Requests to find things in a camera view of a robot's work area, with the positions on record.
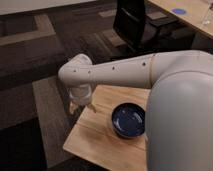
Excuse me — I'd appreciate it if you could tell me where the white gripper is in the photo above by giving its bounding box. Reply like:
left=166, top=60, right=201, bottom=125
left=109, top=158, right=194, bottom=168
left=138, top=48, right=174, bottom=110
left=69, top=84, right=97, bottom=115

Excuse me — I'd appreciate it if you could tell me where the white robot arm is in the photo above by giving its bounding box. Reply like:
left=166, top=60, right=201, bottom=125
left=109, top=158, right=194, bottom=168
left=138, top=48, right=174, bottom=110
left=58, top=50, right=213, bottom=171

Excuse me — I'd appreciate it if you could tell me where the dark blue ceramic bowl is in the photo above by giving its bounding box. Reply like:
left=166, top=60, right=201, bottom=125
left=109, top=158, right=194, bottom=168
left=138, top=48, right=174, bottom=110
left=111, top=103, right=145, bottom=139

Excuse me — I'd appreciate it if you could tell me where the small wooden table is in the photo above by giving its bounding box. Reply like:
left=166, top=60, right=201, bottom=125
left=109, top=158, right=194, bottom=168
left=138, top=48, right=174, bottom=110
left=63, top=86, right=149, bottom=171

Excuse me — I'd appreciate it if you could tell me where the black office chair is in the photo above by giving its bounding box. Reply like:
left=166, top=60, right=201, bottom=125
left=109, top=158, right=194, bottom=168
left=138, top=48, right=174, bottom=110
left=113, top=0, right=177, bottom=53

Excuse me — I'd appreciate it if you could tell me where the blue round disc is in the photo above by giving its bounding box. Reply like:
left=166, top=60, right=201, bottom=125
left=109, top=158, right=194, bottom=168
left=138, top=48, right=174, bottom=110
left=172, top=8, right=186, bottom=15

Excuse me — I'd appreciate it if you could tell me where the light wooden desk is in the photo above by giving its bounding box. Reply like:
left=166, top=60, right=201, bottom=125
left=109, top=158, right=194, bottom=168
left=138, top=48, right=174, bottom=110
left=148, top=0, right=213, bottom=39

